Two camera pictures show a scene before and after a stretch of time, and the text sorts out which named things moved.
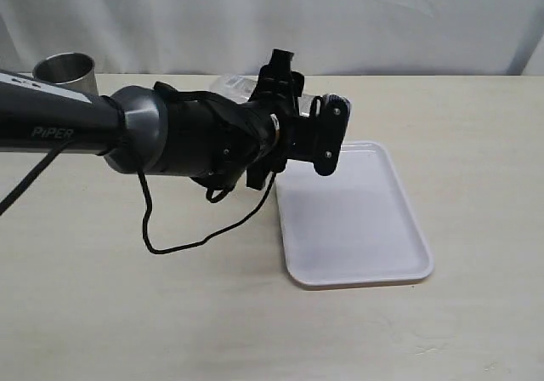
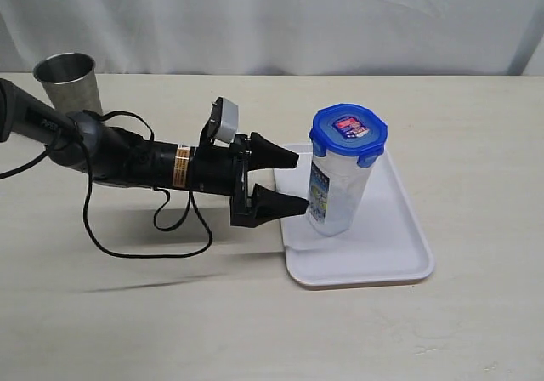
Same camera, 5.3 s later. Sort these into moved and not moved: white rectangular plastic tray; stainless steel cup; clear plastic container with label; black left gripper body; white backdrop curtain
Moved: stainless steel cup; clear plastic container with label; black left gripper body
Not moved: white rectangular plastic tray; white backdrop curtain
